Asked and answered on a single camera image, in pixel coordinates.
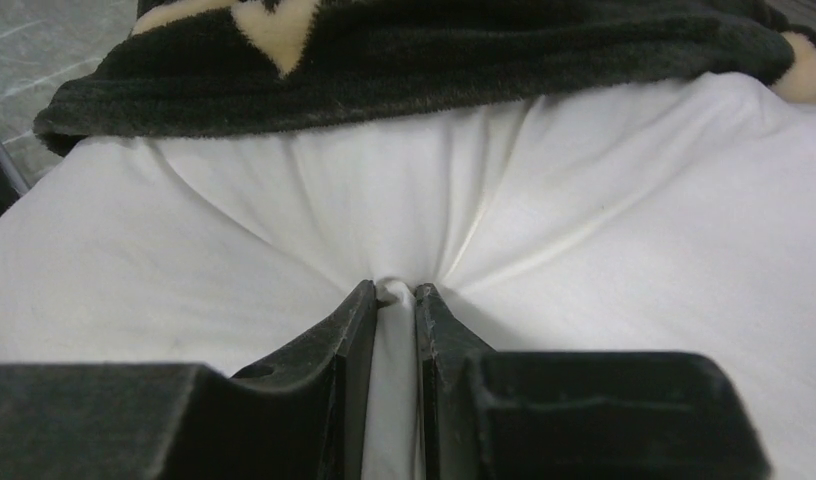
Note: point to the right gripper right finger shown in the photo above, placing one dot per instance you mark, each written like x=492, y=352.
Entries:
x=489, y=414

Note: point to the white pillow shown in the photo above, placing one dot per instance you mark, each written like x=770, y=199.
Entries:
x=675, y=216

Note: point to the black floral pillowcase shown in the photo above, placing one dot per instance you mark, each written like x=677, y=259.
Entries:
x=231, y=68

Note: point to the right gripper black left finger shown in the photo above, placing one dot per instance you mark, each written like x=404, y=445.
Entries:
x=298, y=413

